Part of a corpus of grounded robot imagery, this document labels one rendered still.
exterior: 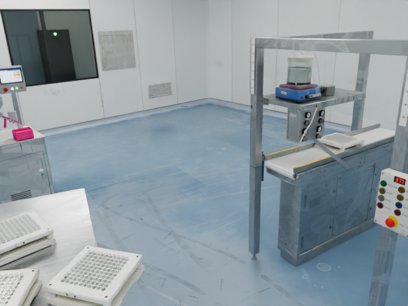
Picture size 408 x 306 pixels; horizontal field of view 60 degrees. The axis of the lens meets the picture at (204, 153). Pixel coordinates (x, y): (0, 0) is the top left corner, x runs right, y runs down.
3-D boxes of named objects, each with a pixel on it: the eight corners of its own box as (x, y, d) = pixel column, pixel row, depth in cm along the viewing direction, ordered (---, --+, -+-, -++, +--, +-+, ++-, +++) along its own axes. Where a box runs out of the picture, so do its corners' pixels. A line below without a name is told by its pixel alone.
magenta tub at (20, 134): (16, 141, 319) (14, 132, 316) (13, 138, 327) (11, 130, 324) (34, 138, 328) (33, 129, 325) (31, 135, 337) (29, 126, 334)
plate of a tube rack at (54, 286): (44, 292, 117) (42, 286, 117) (87, 249, 139) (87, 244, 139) (108, 306, 110) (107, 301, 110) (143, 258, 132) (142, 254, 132)
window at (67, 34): (16, 88, 560) (-1, 9, 520) (16, 87, 561) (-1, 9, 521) (98, 78, 641) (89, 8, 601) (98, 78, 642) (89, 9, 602)
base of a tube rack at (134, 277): (47, 303, 119) (45, 298, 118) (89, 260, 141) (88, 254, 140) (110, 319, 112) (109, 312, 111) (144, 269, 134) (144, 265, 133)
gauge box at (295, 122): (298, 144, 210) (300, 111, 203) (285, 139, 218) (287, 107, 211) (323, 136, 221) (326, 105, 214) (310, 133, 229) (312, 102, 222)
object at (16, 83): (10, 133, 346) (-5, 68, 324) (8, 131, 353) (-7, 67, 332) (34, 128, 359) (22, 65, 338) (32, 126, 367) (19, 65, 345)
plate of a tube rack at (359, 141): (343, 149, 244) (343, 146, 244) (314, 140, 264) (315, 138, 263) (364, 142, 257) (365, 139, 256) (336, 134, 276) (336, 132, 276)
